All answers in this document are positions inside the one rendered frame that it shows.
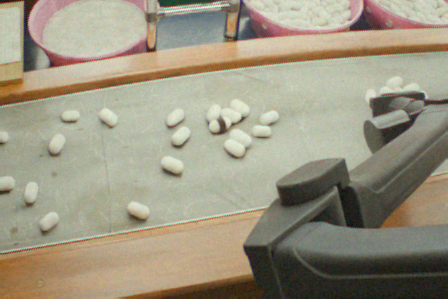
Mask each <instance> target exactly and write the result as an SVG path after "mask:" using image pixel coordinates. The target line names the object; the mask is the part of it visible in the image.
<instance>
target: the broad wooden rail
mask: <svg viewBox="0 0 448 299"><path fill-rule="evenodd" d="M264 210H265V209H262V210H256V211H251V212H246V213H240V214H235V215H229V216H224V217H219V218H214V219H209V220H203V221H198V222H193V223H183V224H177V225H173V226H168V227H162V228H158V229H148V230H143V231H138V232H133V233H128V234H119V235H114V236H110V237H105V238H103V237H100V238H96V239H91V240H87V241H84V240H82V241H78V242H74V243H69V244H67V243H65V244H60V245H56V246H47V247H43V248H38V249H35V248H34V249H30V250H26V251H17V252H13V253H9V254H8V253H5V254H1V255H0V299H261V298H260V295H261V293H262V292H265V290H264V287H261V286H257V285H256V283H255V280H254V277H253V273H252V270H251V268H250V265H249V261H248V258H247V256H246V255H245V253H244V250H243V246H242V245H243V243H244V242H245V240H246V239H247V237H248V235H249V234H250V232H251V231H252V229H253V228H254V226H255V225H256V223H257V221H258V220H259V218H260V217H261V215H262V214H263V212H264ZM437 224H448V174H444V175H440V176H430V177H428V178H427V179H426V180H425V181H424V182H423V184H422V185H421V186H419V187H418V188H417V189H416V190H415V192H414V193H413V194H412V195H411V196H409V197H408V198H407V199H406V200H405V201H404V202H403V203H402V204H401V205H400V206H398V207H397V209H396V210H395V211H394V212H393V213H392V214H391V215H390V216H389V217H388V218H387V219H386V220H385V223H384V224H383V225H382V226H381V228H380V229H386V228H396V227H417V226H429V225H437Z"/></svg>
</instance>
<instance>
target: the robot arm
mask: <svg viewBox="0 0 448 299"><path fill-rule="evenodd" d="M369 104H370V109H372V118H370V119H367V120H365V122H364V124H363V134H364V138H365V141H366V144H367V146H368V148H369V150H370V151H371V153H372V154H373V155H372V156H370V157H369V158H367V159H366V160H365V161H364V162H362V163H361V164H360V165H358V166H357V167H355V168H354V169H352V170H351V171H349V172H348V169H347V163H346V159H345V158H330V159H322V160H316V161H312V162H308V163H307V164H305V165H303V166H302V167H300V168H297V169H295V170H293V171H292V172H290V173H288V174H287V175H285V176H283V177H281V178H280V179H278V180H277V181H276V182H275V184H276V187H277V190H278V194H279V197H278V198H276V199H275V200H273V201H272V202H271V204H270V206H268V207H266V209H265V210H264V212H263V214H262V215H261V217H260V218H259V220H258V221H257V223H256V225H255V226H254V228H253V229H252V231H251V232H250V234H249V235H248V237H247V239H246V240H245V242H244V243H243V245H242V246H243V250H244V253H245V255H246V256H247V258H248V261H249V265H250V268H251V270H252V273H253V277H254V280H255V283H256V285H257V286H261V287H264V290H265V292H262V293H261V295H260V298H261V299H448V224H437V225H429V226H417V227H396V228H386V229H380V228H381V226H382V225H383V224H384V223H385V220H386V219H387V218H388V217H389V216H390V215H391V214H392V213H393V212H394V211H395V210H396V209H397V207H398V206H400V205H401V204H402V203H403V202H404V201H405V200H406V199H407V198H408V197H409V196H411V195H412V194H413V193H414V192H415V190H416V189H417V188H418V187H419V186H421V185H422V184H423V182H424V181H425V180H426V179H427V178H428V177H429V176H431V175H432V174H433V173H434V172H435V171H436V169H437V168H438V167H439V166H440V165H441V164H442V163H443V162H444V161H446V160H447V159H448V94H440V95H435V96H432V97H430V98H427V99H425V94H424V93H423V92H420V91H414V90H413V91H397V92H392V93H387V92H385V93H380V94H379V95H378V97H374V98H373V97H371V98H370V99H369Z"/></svg>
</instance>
